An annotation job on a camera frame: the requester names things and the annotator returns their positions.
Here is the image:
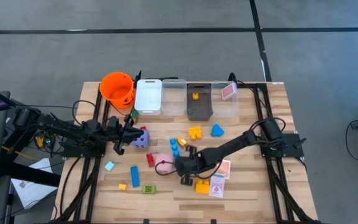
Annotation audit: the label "blue rounded toy block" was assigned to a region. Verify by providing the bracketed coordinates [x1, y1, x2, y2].
[210, 123, 225, 138]

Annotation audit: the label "purple foam die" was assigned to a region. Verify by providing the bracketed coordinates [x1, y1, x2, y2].
[131, 129, 151, 149]

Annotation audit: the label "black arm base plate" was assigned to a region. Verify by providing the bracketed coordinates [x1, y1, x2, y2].
[259, 133, 305, 158]
[62, 133, 108, 158]

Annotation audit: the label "black aluminium table frame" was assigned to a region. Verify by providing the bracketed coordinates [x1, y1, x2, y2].
[50, 70, 323, 224]

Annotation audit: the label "red-backed playing card deck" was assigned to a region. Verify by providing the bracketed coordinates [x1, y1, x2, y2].
[221, 82, 238, 101]

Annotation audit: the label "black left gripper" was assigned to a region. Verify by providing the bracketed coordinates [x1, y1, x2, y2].
[106, 114, 145, 156]

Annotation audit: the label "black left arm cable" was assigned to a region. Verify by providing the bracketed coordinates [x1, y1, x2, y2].
[72, 100, 98, 125]

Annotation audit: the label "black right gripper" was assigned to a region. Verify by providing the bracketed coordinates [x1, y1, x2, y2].
[174, 144, 207, 187]

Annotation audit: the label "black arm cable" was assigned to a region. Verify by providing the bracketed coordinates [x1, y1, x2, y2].
[72, 100, 98, 125]
[154, 159, 226, 180]

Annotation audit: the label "pink and white card box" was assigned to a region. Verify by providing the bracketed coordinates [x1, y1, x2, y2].
[208, 174, 226, 198]

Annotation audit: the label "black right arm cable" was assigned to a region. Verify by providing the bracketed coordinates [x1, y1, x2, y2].
[154, 159, 226, 180]

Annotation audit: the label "long blue block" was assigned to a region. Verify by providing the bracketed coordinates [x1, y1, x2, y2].
[130, 166, 140, 188]

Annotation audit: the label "orange pumpkin face bucket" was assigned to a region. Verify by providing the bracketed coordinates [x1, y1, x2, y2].
[99, 72, 135, 109]

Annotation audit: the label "white plastic bin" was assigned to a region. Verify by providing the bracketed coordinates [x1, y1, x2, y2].
[134, 78, 163, 114]

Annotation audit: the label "grey plastic bin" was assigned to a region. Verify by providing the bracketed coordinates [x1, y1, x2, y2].
[186, 83, 214, 121]

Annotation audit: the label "yellow square toy block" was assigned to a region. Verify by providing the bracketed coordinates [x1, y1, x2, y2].
[188, 126, 203, 141]

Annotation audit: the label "clear plastic bin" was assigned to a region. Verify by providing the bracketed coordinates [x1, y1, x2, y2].
[161, 78, 188, 116]
[211, 80, 239, 118]

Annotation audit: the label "white paper sheets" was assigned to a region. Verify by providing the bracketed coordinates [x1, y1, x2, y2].
[11, 157, 58, 210]

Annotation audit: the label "pink foam die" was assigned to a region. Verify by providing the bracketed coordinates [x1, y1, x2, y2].
[155, 152, 176, 174]

